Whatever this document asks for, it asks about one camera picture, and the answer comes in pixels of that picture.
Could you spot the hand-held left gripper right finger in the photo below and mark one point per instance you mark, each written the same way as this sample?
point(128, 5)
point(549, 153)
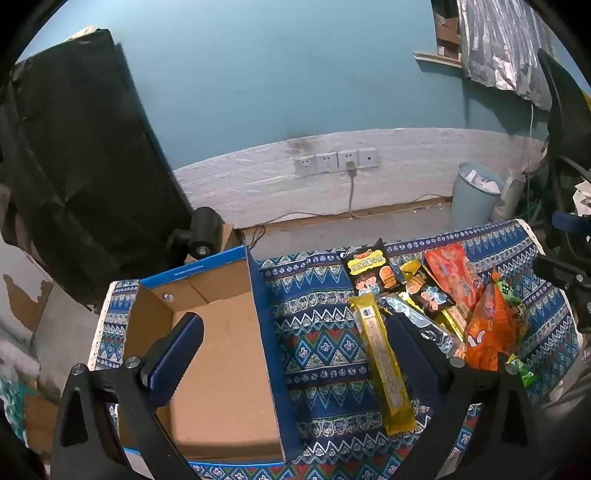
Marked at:
point(415, 360)

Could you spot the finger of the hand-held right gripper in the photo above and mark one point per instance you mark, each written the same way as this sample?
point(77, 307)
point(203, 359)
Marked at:
point(567, 221)
point(561, 272)

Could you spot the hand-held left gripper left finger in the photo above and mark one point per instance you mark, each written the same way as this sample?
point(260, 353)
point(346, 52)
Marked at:
point(178, 355)

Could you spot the long yellow snack packet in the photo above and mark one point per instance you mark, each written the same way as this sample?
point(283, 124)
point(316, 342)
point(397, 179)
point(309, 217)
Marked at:
point(383, 364)

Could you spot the silver foil snack packet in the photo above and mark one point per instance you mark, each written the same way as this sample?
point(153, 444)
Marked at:
point(436, 334)

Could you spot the cardboard box with blue rim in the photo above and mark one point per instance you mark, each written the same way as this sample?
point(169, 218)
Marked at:
point(221, 369)

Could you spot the orange packet with green label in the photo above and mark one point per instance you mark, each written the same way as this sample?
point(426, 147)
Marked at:
point(508, 293)

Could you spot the black gold cartoon snack packet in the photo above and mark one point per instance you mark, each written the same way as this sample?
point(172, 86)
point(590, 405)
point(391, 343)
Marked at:
point(429, 295)

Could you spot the orange snack packet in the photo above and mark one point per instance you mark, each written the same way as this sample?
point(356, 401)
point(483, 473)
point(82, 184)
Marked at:
point(485, 332)

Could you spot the white plastic container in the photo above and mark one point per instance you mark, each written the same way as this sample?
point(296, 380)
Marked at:
point(512, 194)

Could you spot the red snack packet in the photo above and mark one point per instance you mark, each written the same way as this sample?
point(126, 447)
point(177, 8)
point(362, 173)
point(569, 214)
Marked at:
point(455, 277)

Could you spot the pale blue trash bin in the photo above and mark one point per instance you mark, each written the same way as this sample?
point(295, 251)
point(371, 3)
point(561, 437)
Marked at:
point(473, 203)

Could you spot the blue patterned tablecloth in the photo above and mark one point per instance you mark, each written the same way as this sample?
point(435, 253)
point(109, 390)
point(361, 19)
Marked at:
point(323, 332)

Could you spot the black cartoon burger snack packet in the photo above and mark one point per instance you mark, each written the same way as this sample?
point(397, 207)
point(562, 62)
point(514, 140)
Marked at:
point(369, 267)

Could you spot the black office chair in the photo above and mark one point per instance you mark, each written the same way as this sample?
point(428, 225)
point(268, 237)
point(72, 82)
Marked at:
point(561, 115)

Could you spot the black cylindrical lamp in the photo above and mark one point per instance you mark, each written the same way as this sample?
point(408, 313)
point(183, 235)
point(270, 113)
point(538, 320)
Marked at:
point(205, 230)

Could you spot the cardboard box on floor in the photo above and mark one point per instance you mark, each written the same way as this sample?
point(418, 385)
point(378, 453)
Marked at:
point(41, 424)

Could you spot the teal plastic bag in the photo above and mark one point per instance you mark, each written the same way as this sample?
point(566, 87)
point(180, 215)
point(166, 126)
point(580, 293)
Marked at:
point(11, 401)

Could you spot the silver foil curtain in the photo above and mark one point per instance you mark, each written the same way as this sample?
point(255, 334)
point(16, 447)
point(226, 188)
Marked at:
point(498, 41)

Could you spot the wooden window sill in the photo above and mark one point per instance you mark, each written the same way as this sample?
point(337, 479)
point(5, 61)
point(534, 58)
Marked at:
point(438, 59)

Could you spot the white wall socket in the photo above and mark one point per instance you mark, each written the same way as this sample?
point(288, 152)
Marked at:
point(327, 162)
point(305, 167)
point(344, 156)
point(369, 157)

